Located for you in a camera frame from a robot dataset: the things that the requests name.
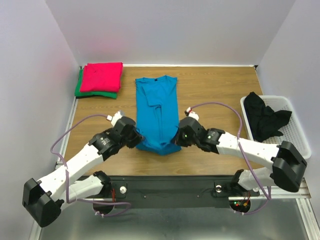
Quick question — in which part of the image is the blue t-shirt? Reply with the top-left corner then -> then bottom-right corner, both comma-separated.
135,75 -> 182,156

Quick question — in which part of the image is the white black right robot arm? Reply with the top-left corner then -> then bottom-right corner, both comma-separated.
172,116 -> 307,195

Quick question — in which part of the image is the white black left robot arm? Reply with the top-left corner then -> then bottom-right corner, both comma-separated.
22,112 -> 143,228

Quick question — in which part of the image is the folded pink t-shirt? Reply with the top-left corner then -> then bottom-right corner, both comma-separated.
79,62 -> 123,93

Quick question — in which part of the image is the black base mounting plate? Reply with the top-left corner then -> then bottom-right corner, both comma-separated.
98,175 -> 259,209

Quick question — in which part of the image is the folded green t-shirt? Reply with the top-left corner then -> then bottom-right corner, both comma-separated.
74,68 -> 118,99

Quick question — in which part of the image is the black t-shirt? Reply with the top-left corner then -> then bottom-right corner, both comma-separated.
244,91 -> 292,143

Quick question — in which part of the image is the white plastic laundry basket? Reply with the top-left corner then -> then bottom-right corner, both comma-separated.
239,94 -> 312,161

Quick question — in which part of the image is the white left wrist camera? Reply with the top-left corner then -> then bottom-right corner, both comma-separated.
106,110 -> 125,127

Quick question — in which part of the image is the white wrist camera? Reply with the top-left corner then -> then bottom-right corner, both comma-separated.
184,107 -> 200,121
106,110 -> 125,127

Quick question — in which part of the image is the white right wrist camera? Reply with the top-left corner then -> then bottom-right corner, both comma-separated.
184,107 -> 200,121

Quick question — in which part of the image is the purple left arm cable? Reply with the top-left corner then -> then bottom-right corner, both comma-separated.
50,113 -> 132,218

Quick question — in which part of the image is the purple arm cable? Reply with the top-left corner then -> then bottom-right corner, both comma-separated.
186,101 -> 273,216
50,113 -> 132,218

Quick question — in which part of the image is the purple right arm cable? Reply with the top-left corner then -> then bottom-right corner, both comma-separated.
186,101 -> 273,216

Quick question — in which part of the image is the aluminium frame rail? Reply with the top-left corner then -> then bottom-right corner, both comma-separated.
28,97 -> 116,240

